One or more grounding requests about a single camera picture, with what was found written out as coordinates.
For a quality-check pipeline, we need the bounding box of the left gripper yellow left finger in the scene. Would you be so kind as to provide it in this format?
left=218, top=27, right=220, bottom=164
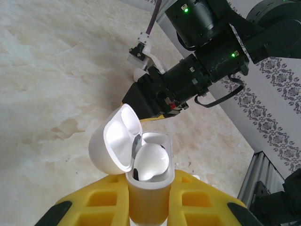
left=35, top=175, right=131, bottom=226

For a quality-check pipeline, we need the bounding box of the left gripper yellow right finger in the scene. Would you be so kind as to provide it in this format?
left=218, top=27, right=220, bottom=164
left=168, top=169, right=266, bottom=226

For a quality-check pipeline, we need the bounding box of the white wireless earbud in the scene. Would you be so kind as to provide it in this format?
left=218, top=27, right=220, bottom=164
left=133, top=142, right=170, bottom=182

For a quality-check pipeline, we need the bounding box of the white rectangular earbud charging case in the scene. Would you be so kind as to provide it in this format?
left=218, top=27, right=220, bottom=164
left=88, top=103, right=175, bottom=226

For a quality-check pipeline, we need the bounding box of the black right gripper motor cable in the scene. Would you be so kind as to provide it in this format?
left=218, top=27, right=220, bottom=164
left=194, top=74, right=246, bottom=109

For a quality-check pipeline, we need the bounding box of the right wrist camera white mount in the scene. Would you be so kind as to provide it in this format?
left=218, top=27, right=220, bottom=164
left=128, top=32, right=166, bottom=73

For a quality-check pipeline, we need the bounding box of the right aluminium side rail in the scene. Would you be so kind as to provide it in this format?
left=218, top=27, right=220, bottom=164
left=237, top=151, right=286, bottom=212

